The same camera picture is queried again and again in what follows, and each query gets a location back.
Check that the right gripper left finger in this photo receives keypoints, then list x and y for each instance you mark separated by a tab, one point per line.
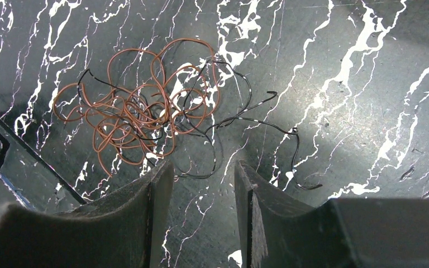
125	228

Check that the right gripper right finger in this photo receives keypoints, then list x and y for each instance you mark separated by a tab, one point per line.
277	230

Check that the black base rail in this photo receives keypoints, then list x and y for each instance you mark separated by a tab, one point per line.
25	178

